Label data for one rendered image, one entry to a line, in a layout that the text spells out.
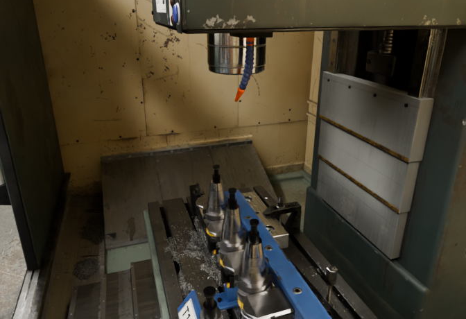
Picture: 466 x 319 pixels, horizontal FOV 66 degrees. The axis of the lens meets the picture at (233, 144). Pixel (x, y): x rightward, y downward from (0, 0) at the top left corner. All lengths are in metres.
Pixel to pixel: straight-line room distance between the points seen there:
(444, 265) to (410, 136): 0.39
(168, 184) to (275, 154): 0.76
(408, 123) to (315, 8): 0.49
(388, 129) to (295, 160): 1.34
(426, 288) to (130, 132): 1.54
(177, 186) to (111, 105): 0.55
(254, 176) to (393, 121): 1.09
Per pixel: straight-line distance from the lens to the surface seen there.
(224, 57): 0.94
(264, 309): 0.59
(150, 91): 2.01
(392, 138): 1.14
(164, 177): 1.99
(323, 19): 0.73
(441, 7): 0.91
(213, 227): 0.76
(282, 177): 2.35
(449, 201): 1.11
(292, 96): 2.27
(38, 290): 1.37
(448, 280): 1.29
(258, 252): 0.59
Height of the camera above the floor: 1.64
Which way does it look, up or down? 21 degrees down
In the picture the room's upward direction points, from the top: straight up
